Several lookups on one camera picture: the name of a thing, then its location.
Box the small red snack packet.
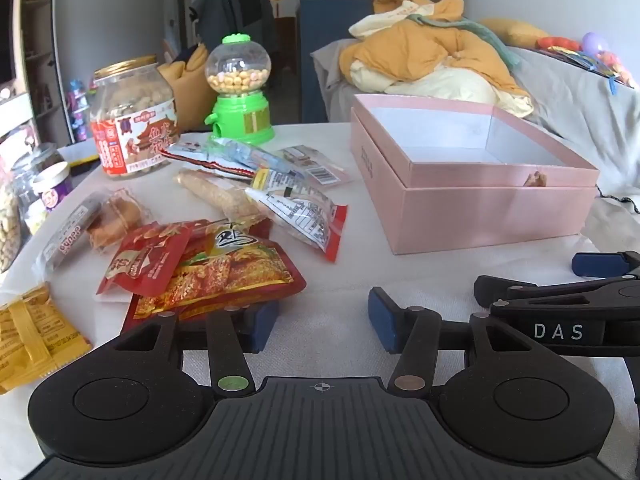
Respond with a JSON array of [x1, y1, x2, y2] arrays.
[[96, 222, 196, 298]]

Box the orange and cream duvet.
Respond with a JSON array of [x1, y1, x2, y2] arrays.
[[339, 0, 535, 118]]

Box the colourful toy bottles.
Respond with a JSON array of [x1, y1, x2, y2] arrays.
[[65, 77, 98, 143]]

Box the yellow snack packet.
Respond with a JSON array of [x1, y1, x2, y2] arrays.
[[0, 282, 93, 396]]

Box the pink cardboard box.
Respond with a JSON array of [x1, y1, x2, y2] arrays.
[[349, 93, 600, 256]]

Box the teal cloth strip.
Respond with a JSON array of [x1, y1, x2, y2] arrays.
[[405, 14, 521, 68]]

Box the small glass jar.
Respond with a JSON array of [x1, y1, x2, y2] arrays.
[[10, 142, 71, 211]]

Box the white packet red zigzag edge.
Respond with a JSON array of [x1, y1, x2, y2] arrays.
[[162, 140, 253, 181]]

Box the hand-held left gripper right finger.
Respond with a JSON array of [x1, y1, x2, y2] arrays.
[[367, 286, 544, 398]]

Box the peanut jar with gold lid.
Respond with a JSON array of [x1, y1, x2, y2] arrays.
[[90, 55, 181, 178]]

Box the large glass nut jar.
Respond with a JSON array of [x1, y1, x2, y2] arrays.
[[0, 175, 25, 273]]

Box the clear bluish snack packet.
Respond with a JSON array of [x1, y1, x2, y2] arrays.
[[207, 137, 296, 176]]

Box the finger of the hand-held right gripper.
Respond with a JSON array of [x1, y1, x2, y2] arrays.
[[473, 274, 622, 308], [571, 250, 640, 278]]

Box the wooden shelf unit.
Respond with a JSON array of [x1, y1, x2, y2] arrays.
[[0, 0, 66, 161]]

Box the yellow pillow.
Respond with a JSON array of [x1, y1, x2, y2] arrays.
[[477, 17, 551, 50]]

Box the small clear snack packet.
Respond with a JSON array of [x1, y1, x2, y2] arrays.
[[277, 145, 353, 188]]

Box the white tablecloth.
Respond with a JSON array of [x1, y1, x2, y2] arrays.
[[0, 122, 640, 480]]

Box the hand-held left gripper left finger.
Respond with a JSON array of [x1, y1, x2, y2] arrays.
[[114, 299, 282, 398]]

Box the purple toy ball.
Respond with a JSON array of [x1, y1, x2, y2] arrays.
[[581, 31, 610, 56]]

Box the egg roll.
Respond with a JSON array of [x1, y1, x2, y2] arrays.
[[175, 167, 273, 233]]

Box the green gumball machine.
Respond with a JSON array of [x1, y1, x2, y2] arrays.
[[202, 34, 277, 145]]

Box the white packet with red ends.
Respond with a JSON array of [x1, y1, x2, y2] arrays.
[[245, 170, 348, 263]]

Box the white and yellow object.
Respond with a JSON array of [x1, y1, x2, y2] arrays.
[[62, 145, 101, 176]]

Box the large red spicy snack packet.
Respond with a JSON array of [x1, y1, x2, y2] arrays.
[[122, 220, 307, 333]]

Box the cup with purple label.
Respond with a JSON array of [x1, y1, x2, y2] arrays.
[[24, 161, 75, 235]]

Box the orange toy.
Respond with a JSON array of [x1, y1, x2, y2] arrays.
[[537, 35, 583, 51]]

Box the blue cabinet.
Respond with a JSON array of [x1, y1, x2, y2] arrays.
[[299, 0, 396, 123]]

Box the dark bar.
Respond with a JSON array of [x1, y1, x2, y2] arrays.
[[32, 192, 116, 281]]

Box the black television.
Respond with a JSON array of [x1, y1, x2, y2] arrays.
[[0, 0, 16, 86]]

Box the colourful toy pile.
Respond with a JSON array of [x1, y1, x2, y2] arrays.
[[540, 45, 640, 93]]

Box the dark hanging jacket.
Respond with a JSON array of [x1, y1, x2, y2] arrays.
[[189, 0, 276, 61]]

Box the clear packet with brown pastry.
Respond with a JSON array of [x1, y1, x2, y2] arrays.
[[87, 189, 156, 253]]

